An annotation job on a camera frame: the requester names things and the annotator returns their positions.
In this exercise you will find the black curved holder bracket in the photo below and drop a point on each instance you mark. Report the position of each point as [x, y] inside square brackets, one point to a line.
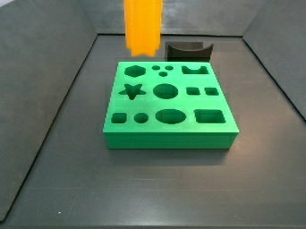
[187, 52]

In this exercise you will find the green shape-sorter block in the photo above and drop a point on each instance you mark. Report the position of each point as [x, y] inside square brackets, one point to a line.
[167, 105]

